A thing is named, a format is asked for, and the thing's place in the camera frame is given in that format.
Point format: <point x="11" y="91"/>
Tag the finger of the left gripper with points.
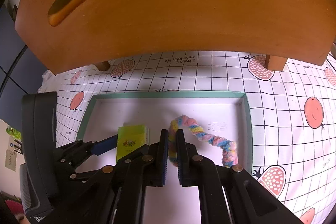
<point x="122" y="163"/>
<point x="75" y="153"/>

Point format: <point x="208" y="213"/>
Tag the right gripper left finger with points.
<point x="127" y="189"/>

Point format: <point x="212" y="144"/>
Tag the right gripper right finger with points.
<point x="227" y="195"/>

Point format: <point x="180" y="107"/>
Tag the green tissue pack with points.
<point x="130" y="138"/>

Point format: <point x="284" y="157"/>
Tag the pastel twisted pipe cleaner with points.
<point x="229" y="148"/>

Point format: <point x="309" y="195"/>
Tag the white tray with teal rim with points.
<point x="224" y="114"/>

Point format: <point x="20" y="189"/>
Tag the fruit print grid mat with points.
<point x="293" y="111"/>

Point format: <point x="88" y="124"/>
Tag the wooden nightstand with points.
<point x="66" y="34"/>

